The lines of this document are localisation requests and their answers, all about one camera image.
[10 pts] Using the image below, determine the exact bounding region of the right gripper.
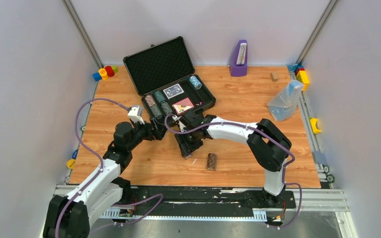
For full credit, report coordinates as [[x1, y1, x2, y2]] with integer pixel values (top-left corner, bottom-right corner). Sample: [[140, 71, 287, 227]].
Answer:
[[176, 127, 203, 156]]

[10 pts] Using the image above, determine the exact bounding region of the grey green chip stack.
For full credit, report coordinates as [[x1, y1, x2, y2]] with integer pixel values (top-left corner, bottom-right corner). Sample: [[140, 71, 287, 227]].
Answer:
[[150, 105, 163, 120]]

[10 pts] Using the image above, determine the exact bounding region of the brown chip stack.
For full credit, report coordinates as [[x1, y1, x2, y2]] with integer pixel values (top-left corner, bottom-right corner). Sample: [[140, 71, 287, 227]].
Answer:
[[206, 153, 217, 171]]

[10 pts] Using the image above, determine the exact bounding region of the tan blue chip stack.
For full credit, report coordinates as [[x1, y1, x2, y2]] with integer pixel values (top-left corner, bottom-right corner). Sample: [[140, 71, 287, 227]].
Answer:
[[144, 95, 157, 108]]

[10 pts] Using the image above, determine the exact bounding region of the green blue chip stack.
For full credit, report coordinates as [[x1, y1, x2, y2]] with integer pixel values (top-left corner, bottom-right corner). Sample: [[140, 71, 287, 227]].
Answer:
[[154, 91, 166, 104]]

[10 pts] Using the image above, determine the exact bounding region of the black poker case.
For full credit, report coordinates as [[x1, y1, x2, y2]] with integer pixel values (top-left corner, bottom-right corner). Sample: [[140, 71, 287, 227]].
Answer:
[[123, 36, 216, 123]]

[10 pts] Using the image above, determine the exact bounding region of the light blue chip stack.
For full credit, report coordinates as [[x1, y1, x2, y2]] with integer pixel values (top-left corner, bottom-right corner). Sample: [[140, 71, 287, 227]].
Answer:
[[189, 75, 202, 90]]

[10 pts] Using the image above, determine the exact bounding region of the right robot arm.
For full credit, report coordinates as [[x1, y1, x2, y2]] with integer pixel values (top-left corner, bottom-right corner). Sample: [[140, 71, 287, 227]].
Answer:
[[167, 111, 295, 207]]

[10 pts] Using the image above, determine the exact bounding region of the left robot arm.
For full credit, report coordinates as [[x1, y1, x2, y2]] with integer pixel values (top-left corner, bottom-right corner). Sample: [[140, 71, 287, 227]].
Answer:
[[43, 121, 167, 238]]

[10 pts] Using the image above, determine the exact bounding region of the red card deck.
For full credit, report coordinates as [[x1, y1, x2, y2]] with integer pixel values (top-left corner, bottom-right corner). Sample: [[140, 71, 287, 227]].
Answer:
[[172, 97, 194, 115]]

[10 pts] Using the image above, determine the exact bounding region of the blue card deck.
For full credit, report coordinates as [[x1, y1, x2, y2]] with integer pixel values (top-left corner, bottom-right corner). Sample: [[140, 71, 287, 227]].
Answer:
[[163, 83, 184, 99]]

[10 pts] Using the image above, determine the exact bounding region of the red cylinder block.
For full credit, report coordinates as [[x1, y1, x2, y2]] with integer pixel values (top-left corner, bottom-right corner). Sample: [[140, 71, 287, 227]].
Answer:
[[105, 65, 115, 77]]

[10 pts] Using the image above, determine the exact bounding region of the green cylinder block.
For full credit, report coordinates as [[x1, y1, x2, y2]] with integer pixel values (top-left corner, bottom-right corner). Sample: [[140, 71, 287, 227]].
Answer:
[[112, 65, 119, 73]]

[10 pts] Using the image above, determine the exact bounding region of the yellow cylinder block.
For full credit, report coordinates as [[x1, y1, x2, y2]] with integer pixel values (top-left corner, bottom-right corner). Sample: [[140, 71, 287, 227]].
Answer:
[[98, 68, 109, 80]]

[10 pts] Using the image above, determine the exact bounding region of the yellow round disc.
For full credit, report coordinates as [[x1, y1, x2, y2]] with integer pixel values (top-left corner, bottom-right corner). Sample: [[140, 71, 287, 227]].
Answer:
[[66, 159, 76, 170]]

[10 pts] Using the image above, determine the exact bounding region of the purple metronome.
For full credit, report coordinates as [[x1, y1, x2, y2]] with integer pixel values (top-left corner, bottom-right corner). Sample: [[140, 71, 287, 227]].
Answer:
[[229, 40, 248, 77]]

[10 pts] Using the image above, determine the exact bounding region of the clear plastic bag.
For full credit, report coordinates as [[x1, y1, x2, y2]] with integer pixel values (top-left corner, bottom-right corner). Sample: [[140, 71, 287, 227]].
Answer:
[[266, 80, 305, 121]]

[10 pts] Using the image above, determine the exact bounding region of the small wooden block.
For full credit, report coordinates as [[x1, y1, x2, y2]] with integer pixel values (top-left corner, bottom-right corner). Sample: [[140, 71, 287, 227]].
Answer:
[[270, 72, 279, 82]]

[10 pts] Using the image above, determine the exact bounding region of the yellow curved block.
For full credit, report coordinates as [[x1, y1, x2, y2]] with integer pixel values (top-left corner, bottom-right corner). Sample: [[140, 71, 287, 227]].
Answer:
[[309, 118, 321, 134]]

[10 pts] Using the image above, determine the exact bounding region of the yellow lego block stack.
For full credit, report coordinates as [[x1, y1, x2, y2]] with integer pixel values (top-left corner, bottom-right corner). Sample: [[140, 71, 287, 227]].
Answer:
[[295, 65, 310, 91]]

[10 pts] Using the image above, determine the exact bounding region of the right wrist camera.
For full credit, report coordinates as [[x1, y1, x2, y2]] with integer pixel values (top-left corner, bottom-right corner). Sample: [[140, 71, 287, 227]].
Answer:
[[172, 115, 186, 132]]

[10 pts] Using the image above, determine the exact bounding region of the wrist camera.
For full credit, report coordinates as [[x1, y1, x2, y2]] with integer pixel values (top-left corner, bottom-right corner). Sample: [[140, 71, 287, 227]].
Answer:
[[172, 115, 186, 132], [127, 105, 145, 124]]

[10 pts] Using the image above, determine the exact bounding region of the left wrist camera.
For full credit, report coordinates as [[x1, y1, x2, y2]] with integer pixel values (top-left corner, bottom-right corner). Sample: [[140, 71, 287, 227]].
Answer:
[[127, 105, 145, 124]]

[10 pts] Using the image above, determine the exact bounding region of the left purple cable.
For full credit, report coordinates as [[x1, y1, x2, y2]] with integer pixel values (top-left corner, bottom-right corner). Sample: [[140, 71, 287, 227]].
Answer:
[[54, 98, 164, 238]]

